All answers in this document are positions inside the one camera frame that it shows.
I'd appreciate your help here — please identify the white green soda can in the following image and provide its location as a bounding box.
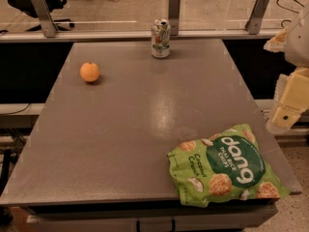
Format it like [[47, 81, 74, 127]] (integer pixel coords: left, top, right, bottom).
[[152, 18, 171, 59]]

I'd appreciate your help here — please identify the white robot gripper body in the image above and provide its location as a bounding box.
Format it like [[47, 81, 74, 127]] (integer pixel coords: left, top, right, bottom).
[[285, 4, 309, 68]]

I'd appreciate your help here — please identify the green rice chip bag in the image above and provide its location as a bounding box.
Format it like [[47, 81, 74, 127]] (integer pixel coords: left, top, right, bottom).
[[167, 124, 290, 208]]

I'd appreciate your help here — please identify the black office chair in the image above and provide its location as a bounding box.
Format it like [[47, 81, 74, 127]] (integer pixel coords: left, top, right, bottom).
[[8, 0, 75, 32]]

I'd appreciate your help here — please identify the right metal bracket post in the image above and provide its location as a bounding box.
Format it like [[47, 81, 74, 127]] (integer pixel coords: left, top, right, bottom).
[[245, 0, 270, 35]]

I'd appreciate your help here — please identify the black floor cable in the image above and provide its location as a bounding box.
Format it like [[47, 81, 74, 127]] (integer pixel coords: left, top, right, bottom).
[[273, 0, 306, 29]]

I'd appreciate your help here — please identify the orange fruit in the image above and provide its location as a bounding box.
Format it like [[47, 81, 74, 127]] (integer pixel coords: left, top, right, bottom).
[[80, 62, 99, 82]]

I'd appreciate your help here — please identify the left metal bracket post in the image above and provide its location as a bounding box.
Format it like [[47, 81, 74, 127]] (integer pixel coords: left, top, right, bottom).
[[31, 0, 58, 38]]

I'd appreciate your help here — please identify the middle metal bracket post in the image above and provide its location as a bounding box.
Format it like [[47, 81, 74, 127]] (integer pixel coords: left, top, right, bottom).
[[168, 0, 181, 36]]

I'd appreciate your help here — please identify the metal bracket post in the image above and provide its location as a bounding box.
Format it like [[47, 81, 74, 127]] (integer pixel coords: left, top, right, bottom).
[[245, 0, 270, 35], [31, 0, 58, 38], [168, 0, 181, 36]]

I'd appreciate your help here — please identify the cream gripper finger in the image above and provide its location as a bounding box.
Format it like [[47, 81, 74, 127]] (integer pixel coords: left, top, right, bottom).
[[266, 67, 309, 134], [264, 28, 288, 53]]

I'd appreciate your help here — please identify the clear glass barrier panel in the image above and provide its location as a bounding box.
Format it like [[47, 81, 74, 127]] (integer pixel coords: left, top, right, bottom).
[[0, 0, 309, 34]]

